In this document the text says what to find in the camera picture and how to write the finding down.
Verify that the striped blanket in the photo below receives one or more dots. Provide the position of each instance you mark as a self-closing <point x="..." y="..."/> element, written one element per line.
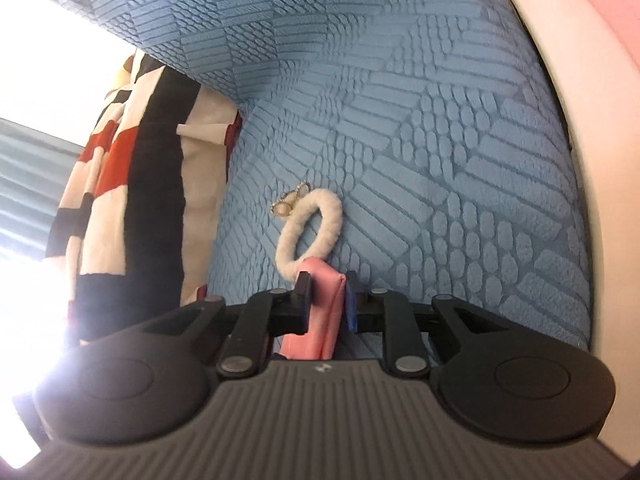
<point x="150" y="160"/>

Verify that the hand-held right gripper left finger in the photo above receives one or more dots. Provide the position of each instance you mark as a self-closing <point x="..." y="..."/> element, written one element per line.
<point x="302" y="295"/>

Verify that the pink cloth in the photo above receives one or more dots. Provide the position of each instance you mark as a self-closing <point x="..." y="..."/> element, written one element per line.
<point x="322" y="310"/>

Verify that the blue textured bed cover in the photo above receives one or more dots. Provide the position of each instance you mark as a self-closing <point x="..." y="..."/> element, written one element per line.
<point x="400" y="110"/>

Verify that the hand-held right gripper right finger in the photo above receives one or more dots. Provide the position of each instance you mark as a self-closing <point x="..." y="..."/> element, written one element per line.
<point x="351" y="310"/>

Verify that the grey-green curtain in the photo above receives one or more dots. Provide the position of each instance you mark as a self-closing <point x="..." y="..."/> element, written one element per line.
<point x="35" y="185"/>

